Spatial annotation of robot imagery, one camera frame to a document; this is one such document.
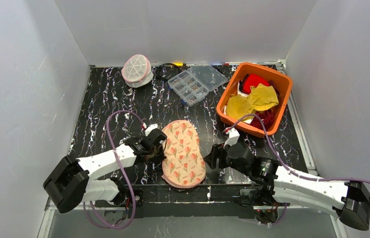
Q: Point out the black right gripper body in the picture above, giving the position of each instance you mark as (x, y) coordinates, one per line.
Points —
(219, 157)

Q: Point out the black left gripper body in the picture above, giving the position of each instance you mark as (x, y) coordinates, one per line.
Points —
(156, 148)

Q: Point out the yellow bra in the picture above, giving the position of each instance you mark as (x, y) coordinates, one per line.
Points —
(261, 98)

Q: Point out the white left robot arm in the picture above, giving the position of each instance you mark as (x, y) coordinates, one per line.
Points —
(77, 180)

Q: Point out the red bra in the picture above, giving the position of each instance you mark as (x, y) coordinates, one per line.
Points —
(251, 81)

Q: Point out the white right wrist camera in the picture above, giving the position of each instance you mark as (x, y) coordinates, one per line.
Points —
(233, 137)

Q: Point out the orange plastic bin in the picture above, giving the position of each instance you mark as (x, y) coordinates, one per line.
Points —
(279, 81)

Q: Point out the white round mesh laundry bag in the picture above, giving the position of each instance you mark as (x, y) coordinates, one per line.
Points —
(137, 71)

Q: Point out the clear plastic screw organizer box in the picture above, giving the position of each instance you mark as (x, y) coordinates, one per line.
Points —
(194, 84)

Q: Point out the aluminium table frame rail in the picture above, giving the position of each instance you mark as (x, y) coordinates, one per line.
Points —
(337, 227)

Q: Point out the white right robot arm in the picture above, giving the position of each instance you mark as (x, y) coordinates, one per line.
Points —
(349, 200)

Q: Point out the floral mesh laundry bag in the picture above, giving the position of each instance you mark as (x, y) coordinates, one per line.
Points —
(183, 166)

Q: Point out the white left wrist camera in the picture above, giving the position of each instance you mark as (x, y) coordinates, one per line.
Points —
(150, 128)

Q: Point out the dark red lace garment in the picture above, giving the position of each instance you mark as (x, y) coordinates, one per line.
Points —
(267, 117)

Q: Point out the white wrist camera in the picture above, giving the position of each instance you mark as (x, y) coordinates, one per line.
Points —
(150, 128)
(233, 137)

